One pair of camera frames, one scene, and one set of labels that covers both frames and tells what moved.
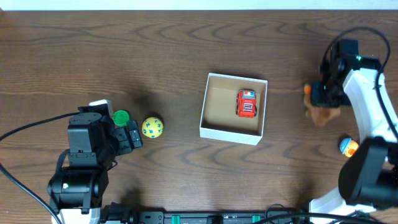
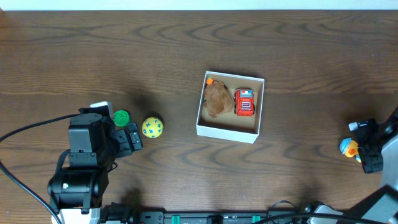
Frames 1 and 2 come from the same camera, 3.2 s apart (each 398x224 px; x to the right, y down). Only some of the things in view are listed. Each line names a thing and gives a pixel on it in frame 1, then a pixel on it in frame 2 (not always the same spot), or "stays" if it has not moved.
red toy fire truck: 246,104 stays
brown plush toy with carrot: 320,116 → 217,98
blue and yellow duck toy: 348,147 stays
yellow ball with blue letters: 152,127 stays
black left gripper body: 125,137 stays
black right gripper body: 319,94 → 365,149
